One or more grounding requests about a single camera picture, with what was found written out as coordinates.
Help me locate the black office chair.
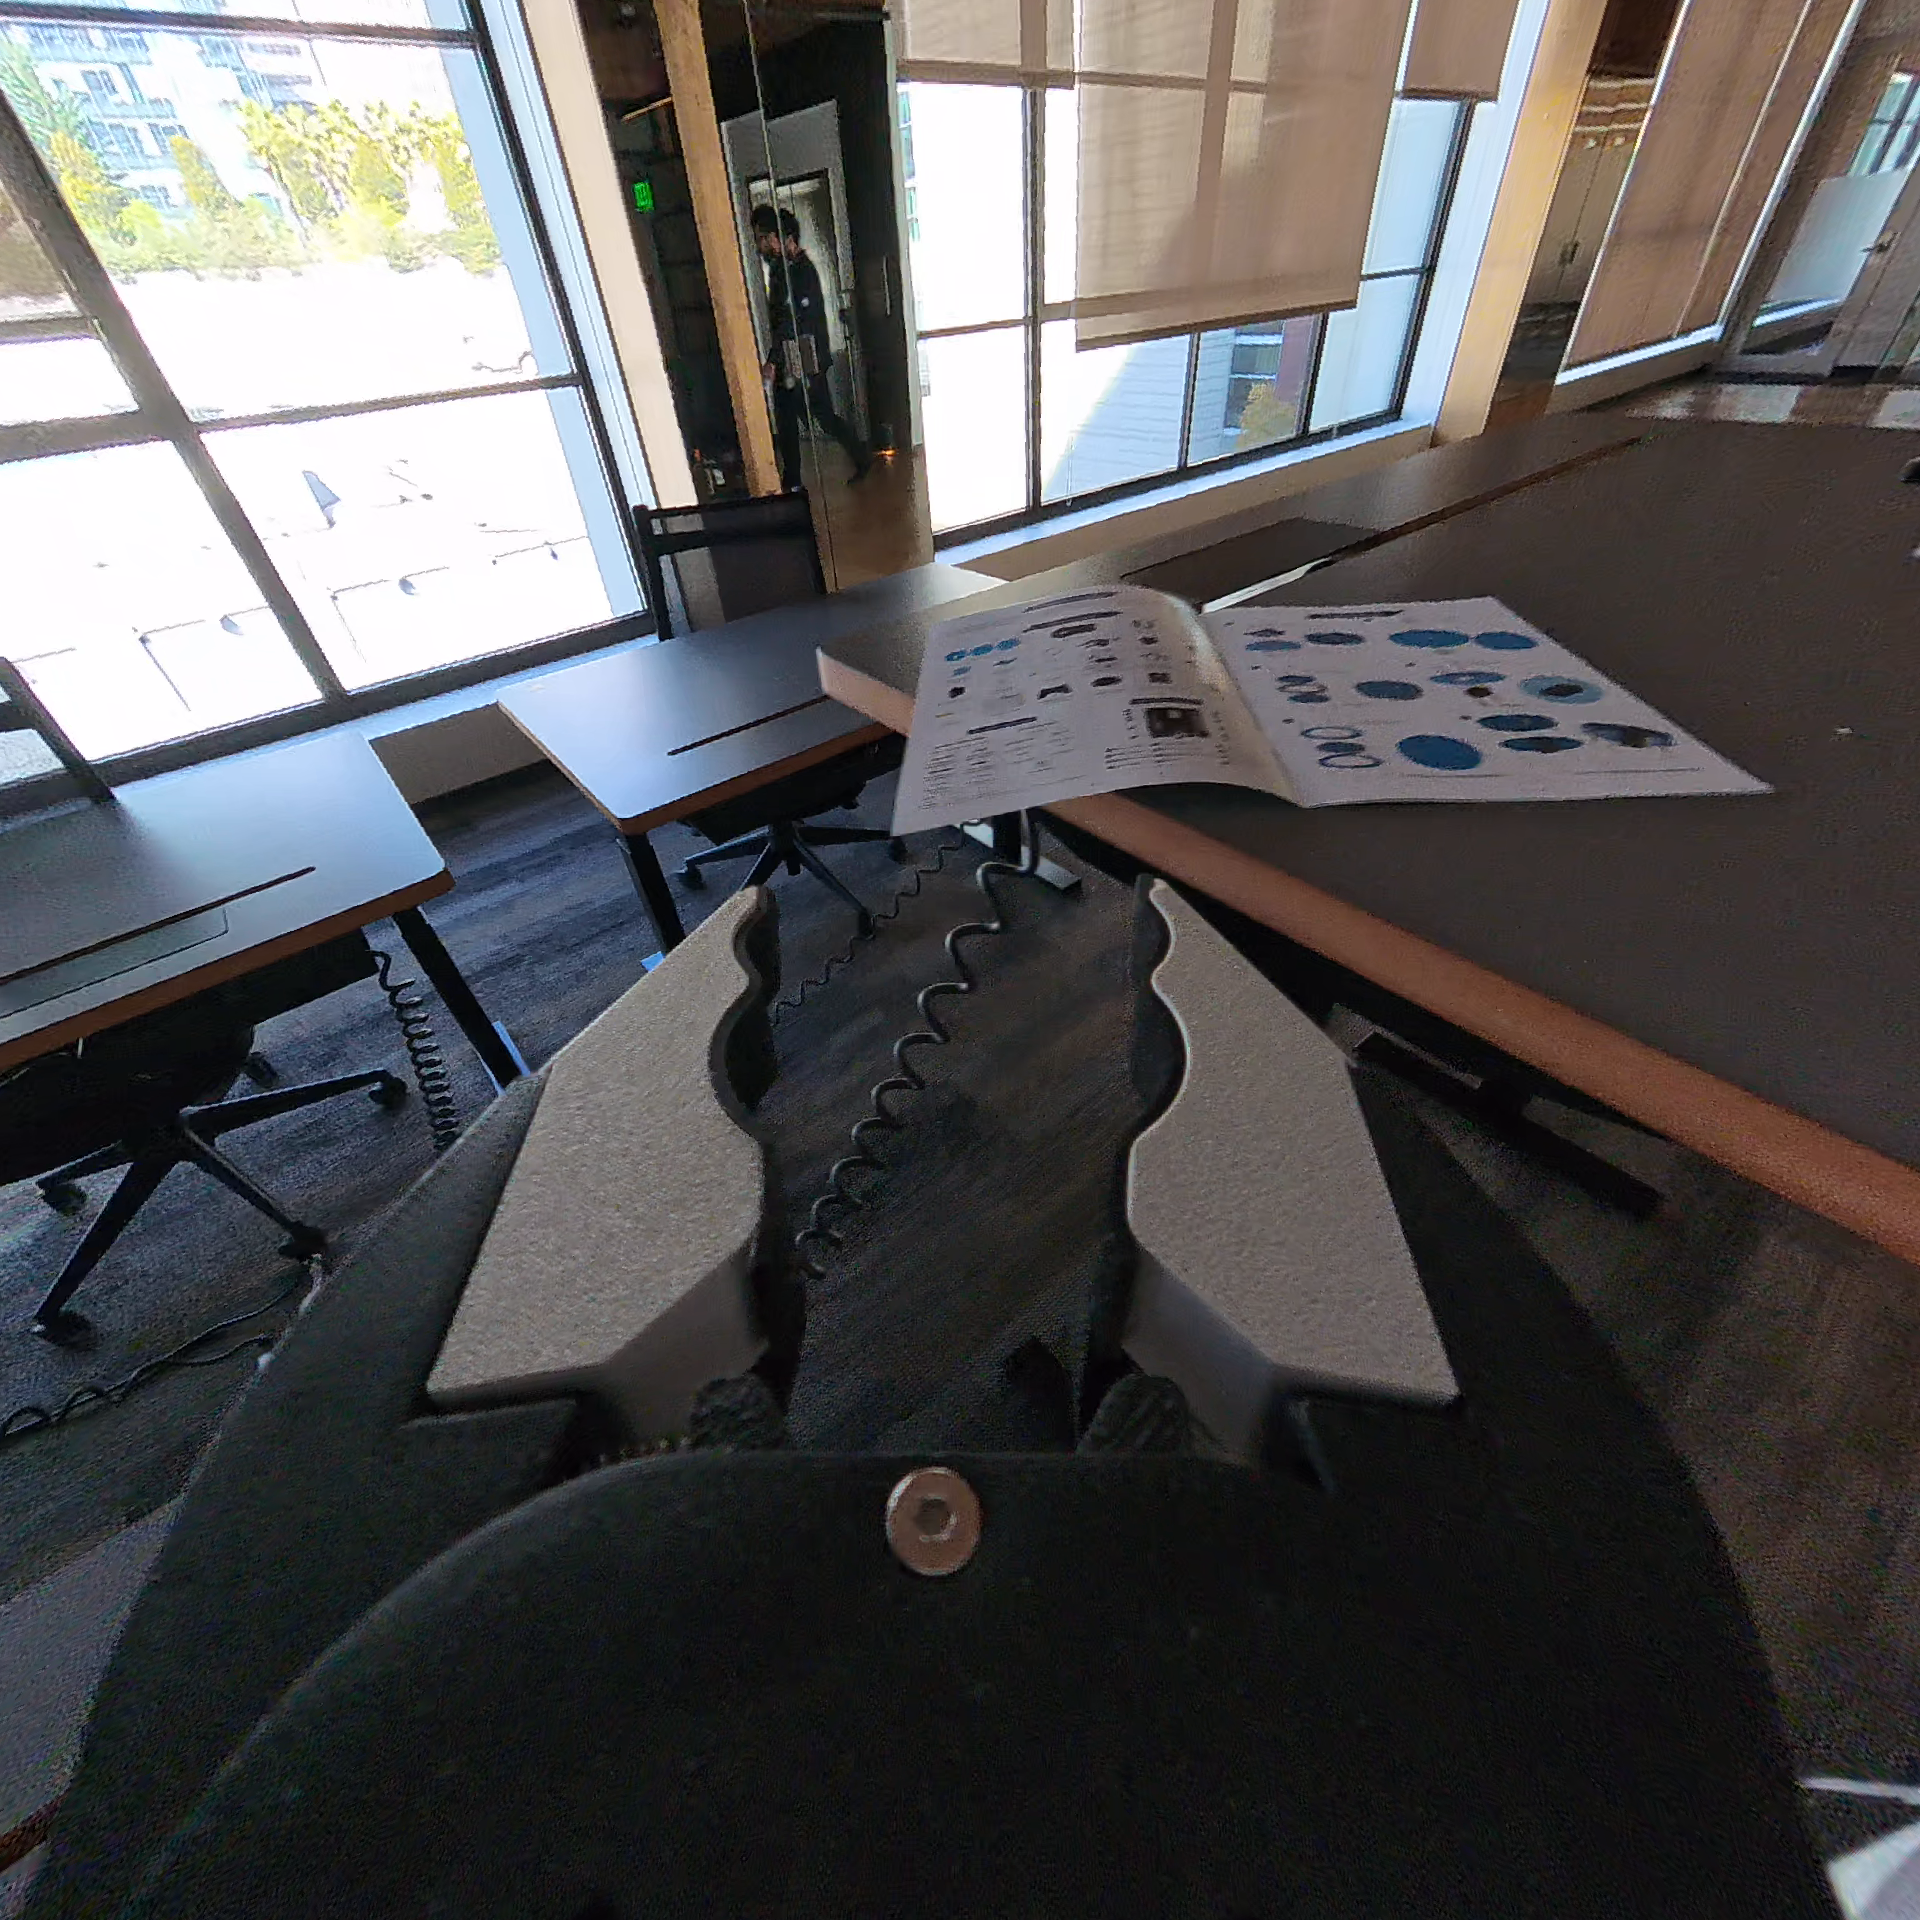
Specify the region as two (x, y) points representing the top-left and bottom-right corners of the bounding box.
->
(0, 930), (409, 1345)
(633, 488), (909, 939)

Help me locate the open instruction booklet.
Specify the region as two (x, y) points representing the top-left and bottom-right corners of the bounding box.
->
(891, 586), (1776, 838)

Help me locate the beige roller blind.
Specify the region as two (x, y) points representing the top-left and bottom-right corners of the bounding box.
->
(1559, 0), (1863, 369)
(1072, 0), (1413, 350)

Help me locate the grey office desk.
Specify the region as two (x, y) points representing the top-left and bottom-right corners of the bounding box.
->
(497, 563), (1007, 962)
(0, 729), (527, 1097)

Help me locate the black floor cable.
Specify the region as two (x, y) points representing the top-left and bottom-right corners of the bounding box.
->
(0, 1276), (325, 1442)

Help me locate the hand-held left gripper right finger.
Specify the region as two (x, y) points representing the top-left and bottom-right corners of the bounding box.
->
(1123, 873), (1461, 1467)

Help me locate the large window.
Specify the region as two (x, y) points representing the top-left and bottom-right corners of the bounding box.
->
(896, 76), (1469, 530)
(0, 0), (649, 774)

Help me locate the wooden pillar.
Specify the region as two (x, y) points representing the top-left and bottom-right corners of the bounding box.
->
(652, 0), (781, 496)

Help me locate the thin black coiled cable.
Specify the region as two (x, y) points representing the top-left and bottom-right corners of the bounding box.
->
(773, 838), (963, 1021)

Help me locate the person's white shoe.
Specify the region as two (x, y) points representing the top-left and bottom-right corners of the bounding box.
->
(1799, 1773), (1920, 1920)

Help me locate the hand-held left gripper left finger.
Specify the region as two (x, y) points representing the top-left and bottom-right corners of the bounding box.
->
(422, 884), (787, 1454)

